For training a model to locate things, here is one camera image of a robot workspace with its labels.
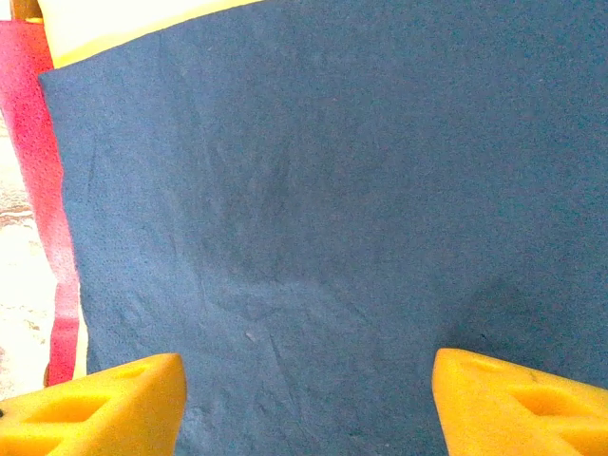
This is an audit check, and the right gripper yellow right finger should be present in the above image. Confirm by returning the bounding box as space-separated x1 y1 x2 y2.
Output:
431 348 608 456

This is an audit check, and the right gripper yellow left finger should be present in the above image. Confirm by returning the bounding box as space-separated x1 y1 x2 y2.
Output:
0 352 188 456

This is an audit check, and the colourful paper napkin stack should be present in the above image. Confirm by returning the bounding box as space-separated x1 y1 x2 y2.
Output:
0 0 608 456

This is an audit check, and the kraft cardboard napkin box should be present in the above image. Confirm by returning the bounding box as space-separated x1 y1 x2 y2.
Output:
9 0 45 24

